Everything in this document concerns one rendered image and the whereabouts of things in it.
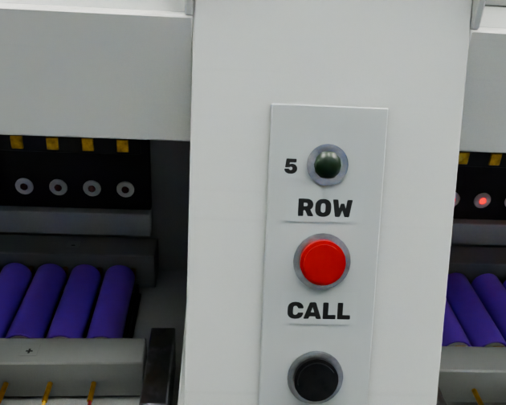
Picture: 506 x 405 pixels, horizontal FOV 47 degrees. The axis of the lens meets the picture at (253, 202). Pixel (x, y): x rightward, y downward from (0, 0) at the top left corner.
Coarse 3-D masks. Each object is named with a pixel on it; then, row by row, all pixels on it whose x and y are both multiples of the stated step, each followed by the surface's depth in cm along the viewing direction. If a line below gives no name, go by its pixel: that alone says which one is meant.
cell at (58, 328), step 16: (80, 272) 34; (96, 272) 35; (64, 288) 34; (80, 288) 33; (96, 288) 34; (64, 304) 32; (80, 304) 32; (64, 320) 31; (80, 320) 31; (48, 336) 30; (64, 336) 30; (80, 336) 31
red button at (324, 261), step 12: (324, 240) 20; (312, 252) 20; (324, 252) 20; (336, 252) 20; (300, 264) 20; (312, 264) 20; (324, 264) 20; (336, 264) 20; (312, 276) 20; (324, 276) 20; (336, 276) 20
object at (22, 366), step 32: (0, 352) 28; (32, 352) 28; (64, 352) 28; (96, 352) 28; (128, 352) 28; (0, 384) 28; (32, 384) 28; (64, 384) 28; (96, 384) 28; (128, 384) 28
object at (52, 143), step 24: (0, 144) 35; (24, 144) 35; (48, 144) 35; (72, 144) 35; (96, 144) 35; (120, 144) 35; (144, 144) 35; (0, 168) 36; (24, 168) 36; (48, 168) 36; (72, 168) 36; (96, 168) 36; (120, 168) 36; (144, 168) 36; (0, 192) 36; (48, 192) 36; (72, 192) 36; (144, 192) 37
